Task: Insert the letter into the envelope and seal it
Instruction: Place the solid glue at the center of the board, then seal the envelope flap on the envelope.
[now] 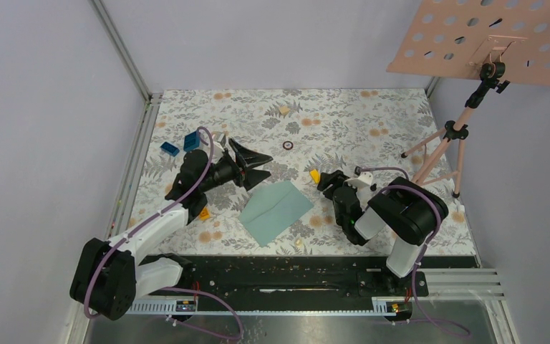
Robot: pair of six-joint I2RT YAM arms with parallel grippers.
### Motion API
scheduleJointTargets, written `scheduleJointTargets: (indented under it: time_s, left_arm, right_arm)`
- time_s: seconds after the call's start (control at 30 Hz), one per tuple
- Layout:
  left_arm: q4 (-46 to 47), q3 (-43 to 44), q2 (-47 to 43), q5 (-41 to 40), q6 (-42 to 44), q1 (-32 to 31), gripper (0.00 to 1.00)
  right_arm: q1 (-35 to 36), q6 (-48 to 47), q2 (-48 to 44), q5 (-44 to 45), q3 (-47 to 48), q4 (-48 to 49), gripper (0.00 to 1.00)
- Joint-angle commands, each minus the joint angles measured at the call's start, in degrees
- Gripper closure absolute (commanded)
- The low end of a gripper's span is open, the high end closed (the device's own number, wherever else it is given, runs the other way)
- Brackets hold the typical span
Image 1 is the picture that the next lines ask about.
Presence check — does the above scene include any yellow rectangular block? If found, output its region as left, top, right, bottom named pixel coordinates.
left=309, top=169, right=321, bottom=184

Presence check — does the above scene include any floral patterned table mat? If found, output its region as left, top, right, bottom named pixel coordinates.
left=121, top=88, right=471, bottom=257

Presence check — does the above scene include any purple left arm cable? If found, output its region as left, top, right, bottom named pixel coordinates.
left=83, top=126, right=245, bottom=340

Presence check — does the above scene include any large blue lego brick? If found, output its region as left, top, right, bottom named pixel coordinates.
left=183, top=130, right=203, bottom=152

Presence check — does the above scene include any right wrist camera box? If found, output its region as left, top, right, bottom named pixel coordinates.
left=351, top=171, right=374, bottom=194

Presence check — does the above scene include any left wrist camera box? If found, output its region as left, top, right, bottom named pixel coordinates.
left=212, top=132, right=227, bottom=151

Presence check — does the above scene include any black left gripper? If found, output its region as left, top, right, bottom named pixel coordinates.
left=200, top=139, right=273, bottom=193

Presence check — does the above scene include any aluminium frame post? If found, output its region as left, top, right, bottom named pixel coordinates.
left=89, top=0, right=153, bottom=103

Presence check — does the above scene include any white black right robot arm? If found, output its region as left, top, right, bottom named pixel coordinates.
left=317, top=170, right=449, bottom=295

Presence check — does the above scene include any white slotted cable duct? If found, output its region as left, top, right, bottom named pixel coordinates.
left=125, top=297, right=402, bottom=317

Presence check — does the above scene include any pink music stand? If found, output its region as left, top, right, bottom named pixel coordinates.
left=387, top=1, right=550, bottom=186

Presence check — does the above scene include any small blue lego brick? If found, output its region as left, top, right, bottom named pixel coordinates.
left=160, top=142, right=180, bottom=157

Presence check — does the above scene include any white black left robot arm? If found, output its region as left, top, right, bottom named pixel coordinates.
left=69, top=138, right=273, bottom=320

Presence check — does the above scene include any small orange lego brick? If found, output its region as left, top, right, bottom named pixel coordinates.
left=199, top=207, right=211, bottom=221

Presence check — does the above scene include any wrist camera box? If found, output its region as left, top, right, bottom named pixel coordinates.
left=351, top=171, right=374, bottom=194
left=212, top=132, right=227, bottom=151

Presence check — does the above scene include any teal paper envelope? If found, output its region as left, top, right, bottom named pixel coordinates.
left=239, top=181, right=313, bottom=247

